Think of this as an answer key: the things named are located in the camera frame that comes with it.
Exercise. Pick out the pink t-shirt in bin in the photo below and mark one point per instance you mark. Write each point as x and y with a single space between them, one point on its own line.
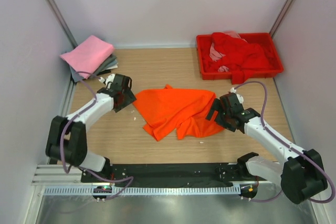
226 51

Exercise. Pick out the folded black t-shirt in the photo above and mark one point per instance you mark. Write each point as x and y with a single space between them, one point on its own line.
100 73

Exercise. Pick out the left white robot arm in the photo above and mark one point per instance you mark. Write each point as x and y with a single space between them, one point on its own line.
67 139

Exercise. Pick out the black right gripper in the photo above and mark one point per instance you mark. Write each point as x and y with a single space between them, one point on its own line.
216 105

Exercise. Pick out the red plastic bin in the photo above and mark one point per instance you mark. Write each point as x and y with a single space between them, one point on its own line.
203 43

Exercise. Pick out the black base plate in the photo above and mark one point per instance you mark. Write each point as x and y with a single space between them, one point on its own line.
182 175

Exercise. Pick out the slotted cable duct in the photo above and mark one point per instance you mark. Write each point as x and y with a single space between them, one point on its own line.
95 190

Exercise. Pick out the orange t-shirt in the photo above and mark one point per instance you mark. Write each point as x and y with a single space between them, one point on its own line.
181 110

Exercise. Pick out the folded grey t-shirt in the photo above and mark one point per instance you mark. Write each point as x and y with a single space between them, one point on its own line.
111 61

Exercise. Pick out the red t-shirt pile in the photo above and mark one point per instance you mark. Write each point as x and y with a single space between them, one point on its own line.
255 59

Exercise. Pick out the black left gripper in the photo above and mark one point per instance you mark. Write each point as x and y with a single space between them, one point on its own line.
130 98

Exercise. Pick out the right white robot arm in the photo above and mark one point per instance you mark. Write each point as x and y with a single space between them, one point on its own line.
299 173

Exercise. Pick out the folded pink t-shirt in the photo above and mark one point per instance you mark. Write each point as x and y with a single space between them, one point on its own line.
88 56

